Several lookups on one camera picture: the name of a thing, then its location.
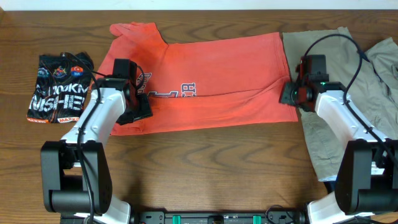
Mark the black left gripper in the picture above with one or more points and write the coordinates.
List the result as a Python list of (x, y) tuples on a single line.
[(146, 111)]

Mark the light blue folded garment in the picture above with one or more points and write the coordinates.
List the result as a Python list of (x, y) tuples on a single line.
[(330, 178)]

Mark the red orange soccer t-shirt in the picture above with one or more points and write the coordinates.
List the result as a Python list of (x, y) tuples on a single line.
[(203, 84)]

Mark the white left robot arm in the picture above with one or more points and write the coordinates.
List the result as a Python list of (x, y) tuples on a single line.
[(76, 180)]

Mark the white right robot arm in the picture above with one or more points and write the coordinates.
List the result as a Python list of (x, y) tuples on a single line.
[(366, 182)]

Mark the black folded printed jersey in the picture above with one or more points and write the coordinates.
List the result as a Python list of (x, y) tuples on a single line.
[(60, 90)]

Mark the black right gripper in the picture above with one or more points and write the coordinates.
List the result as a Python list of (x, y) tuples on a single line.
[(285, 96)]

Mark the khaki cargo shorts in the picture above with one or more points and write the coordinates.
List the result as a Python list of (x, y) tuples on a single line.
[(374, 89)]

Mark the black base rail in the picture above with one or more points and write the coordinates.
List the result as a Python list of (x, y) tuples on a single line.
[(275, 214)]

